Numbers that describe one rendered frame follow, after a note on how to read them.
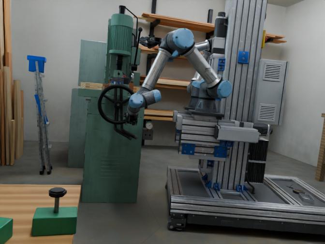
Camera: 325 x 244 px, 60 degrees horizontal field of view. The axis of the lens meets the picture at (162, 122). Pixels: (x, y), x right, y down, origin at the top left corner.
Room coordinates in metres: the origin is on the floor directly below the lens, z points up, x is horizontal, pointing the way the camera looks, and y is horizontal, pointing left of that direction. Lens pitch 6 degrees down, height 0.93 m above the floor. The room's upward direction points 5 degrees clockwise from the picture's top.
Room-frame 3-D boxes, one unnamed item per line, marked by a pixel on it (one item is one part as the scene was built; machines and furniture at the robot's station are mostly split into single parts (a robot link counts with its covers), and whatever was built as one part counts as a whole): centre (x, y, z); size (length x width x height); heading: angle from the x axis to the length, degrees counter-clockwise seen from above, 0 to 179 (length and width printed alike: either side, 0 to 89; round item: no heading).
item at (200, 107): (1.98, -0.30, 0.87); 0.15 x 0.15 x 0.10
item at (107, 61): (2.62, 0.46, 1.16); 0.22 x 0.22 x 0.72; 12
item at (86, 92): (2.24, 0.37, 0.87); 0.61 x 0.30 x 0.06; 102
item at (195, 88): (2.48, -0.29, 0.98); 0.13 x 0.12 x 0.14; 10
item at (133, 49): (2.58, 0.30, 1.22); 0.09 x 0.08 x 0.15; 12
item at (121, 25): (2.34, 0.40, 1.35); 0.18 x 0.18 x 0.31
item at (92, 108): (2.46, 0.43, 0.76); 0.57 x 0.45 x 0.09; 12
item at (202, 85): (1.97, -0.30, 0.98); 0.13 x 0.12 x 0.14; 26
